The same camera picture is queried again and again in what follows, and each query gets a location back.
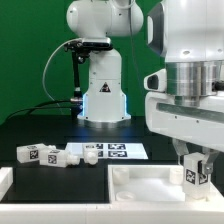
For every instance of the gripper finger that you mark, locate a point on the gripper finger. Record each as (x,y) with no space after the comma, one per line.
(206,163)
(180,148)

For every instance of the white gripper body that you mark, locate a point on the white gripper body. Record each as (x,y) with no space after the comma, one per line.
(202,125)

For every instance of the white square tabletop part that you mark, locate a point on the white square tabletop part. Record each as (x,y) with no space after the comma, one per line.
(154,183)

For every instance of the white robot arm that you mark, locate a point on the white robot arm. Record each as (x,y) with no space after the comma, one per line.
(185,99)

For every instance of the white U-shaped fence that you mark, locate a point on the white U-shaped fence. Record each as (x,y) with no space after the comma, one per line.
(187,212)

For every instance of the white marker sheet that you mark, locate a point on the white marker sheet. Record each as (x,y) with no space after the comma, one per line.
(121,151)

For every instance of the black camera stand pole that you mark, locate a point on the black camera stand pole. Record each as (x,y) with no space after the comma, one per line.
(77,97)

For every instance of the black camera on stand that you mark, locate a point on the black camera on stand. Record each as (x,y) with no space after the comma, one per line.
(91,44)

